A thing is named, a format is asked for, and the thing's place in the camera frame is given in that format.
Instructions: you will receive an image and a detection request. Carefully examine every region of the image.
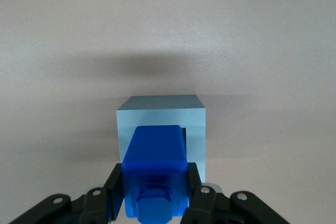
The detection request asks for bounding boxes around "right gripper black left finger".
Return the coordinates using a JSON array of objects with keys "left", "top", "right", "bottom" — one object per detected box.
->
[{"left": 9, "top": 163, "right": 124, "bottom": 224}]

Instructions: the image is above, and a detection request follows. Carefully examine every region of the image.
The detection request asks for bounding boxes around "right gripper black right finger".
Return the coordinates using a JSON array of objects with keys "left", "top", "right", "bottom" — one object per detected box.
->
[{"left": 181, "top": 163, "right": 287, "bottom": 224}]

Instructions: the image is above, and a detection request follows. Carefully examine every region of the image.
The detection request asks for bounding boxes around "blue square plastic part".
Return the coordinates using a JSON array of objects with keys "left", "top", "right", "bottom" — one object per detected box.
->
[{"left": 121, "top": 124, "right": 190, "bottom": 224}]

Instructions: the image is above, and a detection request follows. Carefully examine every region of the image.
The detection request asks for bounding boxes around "gray cube base with hole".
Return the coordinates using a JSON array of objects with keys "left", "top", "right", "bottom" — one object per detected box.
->
[{"left": 115, "top": 94, "right": 207, "bottom": 184}]

